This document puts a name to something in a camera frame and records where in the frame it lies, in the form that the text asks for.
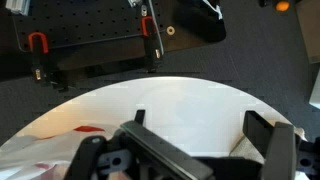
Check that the white red plastic bag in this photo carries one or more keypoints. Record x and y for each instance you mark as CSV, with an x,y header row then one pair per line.
x,y
46,158

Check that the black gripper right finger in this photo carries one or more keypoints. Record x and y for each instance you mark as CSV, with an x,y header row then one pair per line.
x,y
276,143

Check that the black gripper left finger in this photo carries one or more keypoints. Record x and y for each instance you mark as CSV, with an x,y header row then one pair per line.
x,y
157,158

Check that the red black clamp left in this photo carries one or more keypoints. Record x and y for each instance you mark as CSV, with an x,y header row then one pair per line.
x,y
39,49

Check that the red black clamp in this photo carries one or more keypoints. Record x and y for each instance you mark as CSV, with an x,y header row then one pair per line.
x,y
152,44
39,49

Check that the orange round object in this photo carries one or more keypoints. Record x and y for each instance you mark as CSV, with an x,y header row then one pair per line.
x,y
282,5

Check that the red black clamp right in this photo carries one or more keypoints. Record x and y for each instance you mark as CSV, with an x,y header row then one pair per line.
x,y
152,44

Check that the black perforated breadboard base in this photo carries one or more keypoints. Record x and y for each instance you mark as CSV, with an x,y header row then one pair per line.
x,y
74,22

